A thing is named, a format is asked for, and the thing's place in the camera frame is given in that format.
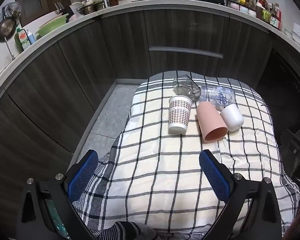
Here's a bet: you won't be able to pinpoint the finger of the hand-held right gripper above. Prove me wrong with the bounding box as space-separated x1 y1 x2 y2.
281 129 300 180

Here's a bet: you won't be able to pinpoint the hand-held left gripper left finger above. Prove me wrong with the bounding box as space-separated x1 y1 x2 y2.
16 149 99 240

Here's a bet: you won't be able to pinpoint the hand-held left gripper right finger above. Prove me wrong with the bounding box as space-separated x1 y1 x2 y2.
199 149 283 240

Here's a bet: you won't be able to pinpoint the pink plastic cup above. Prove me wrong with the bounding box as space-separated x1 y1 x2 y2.
196 101 228 143

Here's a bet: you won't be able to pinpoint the small white cup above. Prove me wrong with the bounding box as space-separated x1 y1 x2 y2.
220 104 244 132

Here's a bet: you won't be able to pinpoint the brown patterned paper cup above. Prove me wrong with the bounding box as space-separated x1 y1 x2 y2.
168 95 192 134

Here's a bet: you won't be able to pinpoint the clear glass cup blue print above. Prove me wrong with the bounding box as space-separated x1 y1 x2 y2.
199 85 236 110

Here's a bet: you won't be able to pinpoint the clear faceted glass cup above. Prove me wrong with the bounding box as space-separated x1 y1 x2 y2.
173 75 202 103

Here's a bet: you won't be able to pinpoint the white black checked cloth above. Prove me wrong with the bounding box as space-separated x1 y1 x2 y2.
72 70 300 240

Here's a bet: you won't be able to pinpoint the black built-in appliance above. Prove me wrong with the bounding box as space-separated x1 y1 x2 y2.
255 47 300 145

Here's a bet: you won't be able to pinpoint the dark wood kitchen cabinets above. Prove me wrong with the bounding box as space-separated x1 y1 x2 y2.
0 5 300 205

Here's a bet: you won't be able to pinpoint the stack of white bowls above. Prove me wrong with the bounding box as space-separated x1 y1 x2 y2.
284 27 300 47

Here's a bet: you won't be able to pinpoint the green dish soap bottle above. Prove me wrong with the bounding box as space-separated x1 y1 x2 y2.
15 28 32 50

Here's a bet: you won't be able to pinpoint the red cap sauce bottle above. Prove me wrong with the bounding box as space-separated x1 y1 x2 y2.
256 0 267 20

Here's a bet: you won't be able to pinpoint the green plastic basin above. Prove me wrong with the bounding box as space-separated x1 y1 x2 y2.
36 14 68 38

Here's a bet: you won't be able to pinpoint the steel frying pan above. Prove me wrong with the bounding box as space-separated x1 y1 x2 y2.
0 17 17 60

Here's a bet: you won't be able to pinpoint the steel cooking pot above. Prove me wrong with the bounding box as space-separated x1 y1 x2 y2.
77 4 109 15

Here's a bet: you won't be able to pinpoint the white kitchen countertop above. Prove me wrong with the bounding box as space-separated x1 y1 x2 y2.
0 0 300 90

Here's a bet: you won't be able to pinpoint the round metal strainer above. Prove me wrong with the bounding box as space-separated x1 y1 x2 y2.
1 2 22 20

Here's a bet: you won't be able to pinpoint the grey metal drawer handle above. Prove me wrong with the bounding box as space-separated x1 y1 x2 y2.
149 46 223 58

